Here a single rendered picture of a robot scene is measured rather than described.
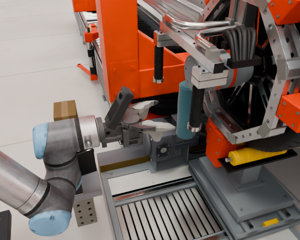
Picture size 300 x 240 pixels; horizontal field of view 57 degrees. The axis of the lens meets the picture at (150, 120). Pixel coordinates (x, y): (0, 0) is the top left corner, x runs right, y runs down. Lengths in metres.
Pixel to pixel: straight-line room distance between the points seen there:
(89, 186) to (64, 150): 0.40
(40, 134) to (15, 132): 1.58
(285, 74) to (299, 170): 1.26
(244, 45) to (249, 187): 0.83
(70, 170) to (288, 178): 1.44
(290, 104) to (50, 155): 0.65
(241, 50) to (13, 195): 0.65
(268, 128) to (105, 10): 0.81
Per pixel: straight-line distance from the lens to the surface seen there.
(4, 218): 1.33
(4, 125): 2.44
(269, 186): 1.51
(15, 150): 2.14
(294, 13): 0.84
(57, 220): 0.70
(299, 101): 0.85
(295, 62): 0.85
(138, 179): 1.63
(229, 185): 1.45
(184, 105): 1.16
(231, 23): 1.01
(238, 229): 1.41
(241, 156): 1.15
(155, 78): 1.13
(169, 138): 1.42
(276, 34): 0.85
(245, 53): 0.80
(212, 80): 0.79
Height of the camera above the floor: 1.27
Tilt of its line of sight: 35 degrees down
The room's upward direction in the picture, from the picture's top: straight up
